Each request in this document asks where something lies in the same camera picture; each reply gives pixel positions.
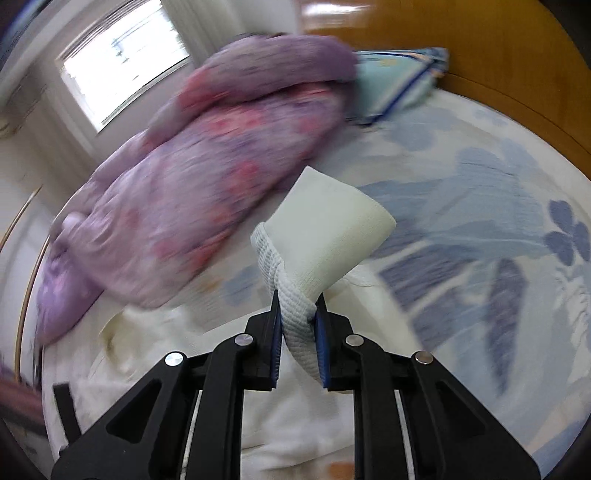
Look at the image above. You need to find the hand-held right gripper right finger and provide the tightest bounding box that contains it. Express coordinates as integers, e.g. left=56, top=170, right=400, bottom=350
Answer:
left=314, top=295, right=541, bottom=480

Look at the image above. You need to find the blue floral bed sheet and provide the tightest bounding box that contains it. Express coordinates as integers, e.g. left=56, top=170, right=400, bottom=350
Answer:
left=41, top=88, right=591, bottom=480

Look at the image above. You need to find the window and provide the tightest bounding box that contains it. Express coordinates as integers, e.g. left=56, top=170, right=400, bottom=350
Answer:
left=58, top=0, right=192, bottom=134

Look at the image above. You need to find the light blue bordered pillow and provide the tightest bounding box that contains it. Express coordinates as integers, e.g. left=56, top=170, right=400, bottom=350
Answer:
left=346, top=46, right=451, bottom=126

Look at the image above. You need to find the white knit sweater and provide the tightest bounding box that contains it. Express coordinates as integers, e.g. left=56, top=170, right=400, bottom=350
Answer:
left=99, top=166, right=416, bottom=480

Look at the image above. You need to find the black strap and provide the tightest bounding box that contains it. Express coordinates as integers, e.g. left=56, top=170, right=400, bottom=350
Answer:
left=52, top=383, right=83, bottom=446

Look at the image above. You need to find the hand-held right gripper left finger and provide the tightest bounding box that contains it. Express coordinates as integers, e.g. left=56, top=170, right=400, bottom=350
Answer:
left=51, top=290, right=283, bottom=480

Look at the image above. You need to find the maroon cushioned bench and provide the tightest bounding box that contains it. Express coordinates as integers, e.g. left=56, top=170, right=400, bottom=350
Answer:
left=0, top=362, right=44, bottom=430

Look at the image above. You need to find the purple floral quilt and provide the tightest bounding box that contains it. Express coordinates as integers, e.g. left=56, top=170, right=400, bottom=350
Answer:
left=36, top=34, right=358, bottom=344

